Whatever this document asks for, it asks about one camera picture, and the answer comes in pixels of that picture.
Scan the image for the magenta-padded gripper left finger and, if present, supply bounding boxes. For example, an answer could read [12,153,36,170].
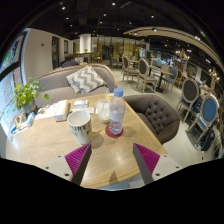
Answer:
[46,143,93,186]

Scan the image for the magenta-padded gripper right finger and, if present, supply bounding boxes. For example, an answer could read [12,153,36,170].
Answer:
[132,143,184,186]

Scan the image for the clear blue-capped water bottle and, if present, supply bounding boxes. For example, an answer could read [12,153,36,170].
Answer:
[108,87,127,136]

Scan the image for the flat round red coaster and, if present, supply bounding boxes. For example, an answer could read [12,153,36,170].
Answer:
[104,124,124,139]

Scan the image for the grey tufted armchair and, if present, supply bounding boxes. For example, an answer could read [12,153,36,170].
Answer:
[123,93,181,145]

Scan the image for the clear plastic cup with straw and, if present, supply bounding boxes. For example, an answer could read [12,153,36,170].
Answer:
[94,88,113,125]

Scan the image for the small light blue box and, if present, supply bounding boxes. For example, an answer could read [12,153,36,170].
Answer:
[25,112,36,127]

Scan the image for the brown paper card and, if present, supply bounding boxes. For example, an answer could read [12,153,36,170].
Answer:
[14,113,28,129]

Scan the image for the group of dining chairs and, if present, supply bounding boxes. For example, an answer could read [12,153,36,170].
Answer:
[120,54,224,158]

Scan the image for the grey curved sofa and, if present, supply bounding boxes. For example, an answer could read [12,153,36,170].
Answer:
[31,63,118,108]

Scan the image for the grey white chevron cushion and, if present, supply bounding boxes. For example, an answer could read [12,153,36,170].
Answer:
[65,65,108,95]

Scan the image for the green potted plant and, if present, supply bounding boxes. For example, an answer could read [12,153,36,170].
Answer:
[12,78,50,114]

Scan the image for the person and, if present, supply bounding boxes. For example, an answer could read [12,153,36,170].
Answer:
[60,54,80,69]

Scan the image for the window with holiday stickers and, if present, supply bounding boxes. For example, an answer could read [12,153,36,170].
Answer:
[0,33,28,134]

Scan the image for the group of ceiling lights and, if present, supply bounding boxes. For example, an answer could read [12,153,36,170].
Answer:
[59,1,221,64]

